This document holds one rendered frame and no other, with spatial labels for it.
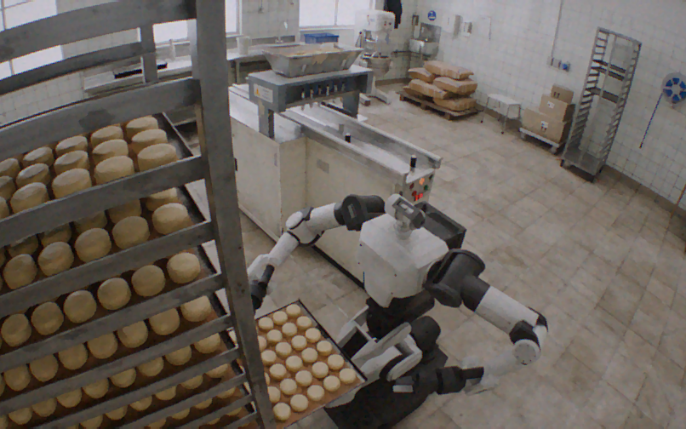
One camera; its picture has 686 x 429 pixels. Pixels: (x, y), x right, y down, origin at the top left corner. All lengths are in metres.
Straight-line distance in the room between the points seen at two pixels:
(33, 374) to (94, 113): 0.43
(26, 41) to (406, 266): 0.99
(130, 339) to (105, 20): 0.45
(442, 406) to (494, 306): 1.03
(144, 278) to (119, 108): 0.27
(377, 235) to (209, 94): 0.85
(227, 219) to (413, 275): 0.73
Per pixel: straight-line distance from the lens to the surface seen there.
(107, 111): 0.39
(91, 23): 0.38
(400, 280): 1.09
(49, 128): 0.40
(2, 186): 0.54
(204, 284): 0.53
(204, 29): 0.36
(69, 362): 0.64
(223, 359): 0.67
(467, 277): 1.05
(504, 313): 1.03
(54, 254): 0.52
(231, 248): 0.47
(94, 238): 0.51
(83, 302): 0.57
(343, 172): 2.01
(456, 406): 1.99
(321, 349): 1.20
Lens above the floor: 1.70
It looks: 35 degrees down
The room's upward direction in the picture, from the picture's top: 4 degrees clockwise
